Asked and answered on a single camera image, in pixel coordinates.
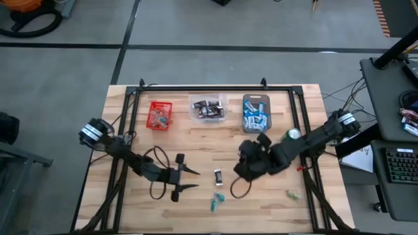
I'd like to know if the white paper sheet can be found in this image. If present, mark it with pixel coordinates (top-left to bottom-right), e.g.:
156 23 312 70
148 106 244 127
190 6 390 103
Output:
339 143 375 173

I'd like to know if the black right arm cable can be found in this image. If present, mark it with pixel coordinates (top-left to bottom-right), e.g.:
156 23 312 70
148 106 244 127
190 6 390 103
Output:
229 177 253 200

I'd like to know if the black coiled cable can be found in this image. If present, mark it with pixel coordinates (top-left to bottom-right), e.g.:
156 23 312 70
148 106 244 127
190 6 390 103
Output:
398 90 418 110

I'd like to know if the orange vacuum with black hose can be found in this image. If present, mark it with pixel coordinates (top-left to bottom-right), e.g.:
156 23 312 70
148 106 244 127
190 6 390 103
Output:
0 0 63 39

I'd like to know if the red plastic basket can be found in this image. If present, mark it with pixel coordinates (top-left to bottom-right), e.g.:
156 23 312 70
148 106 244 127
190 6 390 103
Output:
145 101 174 132

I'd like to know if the black cable bundle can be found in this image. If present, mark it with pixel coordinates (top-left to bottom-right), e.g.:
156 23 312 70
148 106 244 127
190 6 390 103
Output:
321 76 378 119

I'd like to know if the white blue candy packet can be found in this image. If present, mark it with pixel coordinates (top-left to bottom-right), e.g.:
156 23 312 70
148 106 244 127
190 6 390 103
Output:
400 116 418 136

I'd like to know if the grey desk with pole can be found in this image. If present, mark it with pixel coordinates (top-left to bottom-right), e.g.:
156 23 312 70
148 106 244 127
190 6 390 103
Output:
360 57 418 143

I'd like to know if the black backlit keyboard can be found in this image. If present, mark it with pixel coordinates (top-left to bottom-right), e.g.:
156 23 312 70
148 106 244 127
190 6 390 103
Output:
385 148 418 185

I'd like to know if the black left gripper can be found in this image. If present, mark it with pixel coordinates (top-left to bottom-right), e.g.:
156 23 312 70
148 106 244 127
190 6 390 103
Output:
148 153 201 202

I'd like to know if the grey desk with keyboard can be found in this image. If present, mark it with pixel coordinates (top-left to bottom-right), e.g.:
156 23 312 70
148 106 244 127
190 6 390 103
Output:
370 140 418 223

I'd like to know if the green soda can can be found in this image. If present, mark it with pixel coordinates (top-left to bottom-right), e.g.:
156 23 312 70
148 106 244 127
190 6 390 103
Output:
280 127 302 144

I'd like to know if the black aluminium table frame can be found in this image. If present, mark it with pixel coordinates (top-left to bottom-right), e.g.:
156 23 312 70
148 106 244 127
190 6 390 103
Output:
70 78 355 234

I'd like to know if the pink candy packet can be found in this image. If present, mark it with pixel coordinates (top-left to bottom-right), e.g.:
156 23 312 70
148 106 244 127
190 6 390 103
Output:
398 108 418 122

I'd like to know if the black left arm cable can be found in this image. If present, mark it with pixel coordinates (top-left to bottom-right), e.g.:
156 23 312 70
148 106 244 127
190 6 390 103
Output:
148 145 171 201

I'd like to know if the clear plastic bin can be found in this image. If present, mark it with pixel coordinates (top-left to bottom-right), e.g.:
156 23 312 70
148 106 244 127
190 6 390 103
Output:
188 93 229 125

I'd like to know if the grey metal bench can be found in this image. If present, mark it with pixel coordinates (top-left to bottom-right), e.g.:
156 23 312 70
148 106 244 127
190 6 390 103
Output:
0 140 54 235

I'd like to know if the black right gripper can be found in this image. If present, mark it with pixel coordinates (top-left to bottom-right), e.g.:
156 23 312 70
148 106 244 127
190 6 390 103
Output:
239 132 288 176

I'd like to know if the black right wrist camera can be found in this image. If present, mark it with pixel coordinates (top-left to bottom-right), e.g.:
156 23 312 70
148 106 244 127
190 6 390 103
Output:
233 161 262 182

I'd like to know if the grey plastic bin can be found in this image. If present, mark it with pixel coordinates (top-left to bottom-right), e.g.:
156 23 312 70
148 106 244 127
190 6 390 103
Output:
242 93 272 134

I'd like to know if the black pole stand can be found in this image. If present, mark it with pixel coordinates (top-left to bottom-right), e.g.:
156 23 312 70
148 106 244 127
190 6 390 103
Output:
373 27 418 70

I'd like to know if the black floor mat striped edge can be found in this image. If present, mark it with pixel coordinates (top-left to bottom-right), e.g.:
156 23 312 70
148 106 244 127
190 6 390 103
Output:
372 0 418 39

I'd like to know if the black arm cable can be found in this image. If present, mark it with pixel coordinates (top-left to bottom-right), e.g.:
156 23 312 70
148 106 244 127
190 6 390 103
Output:
148 145 171 201
229 177 253 200

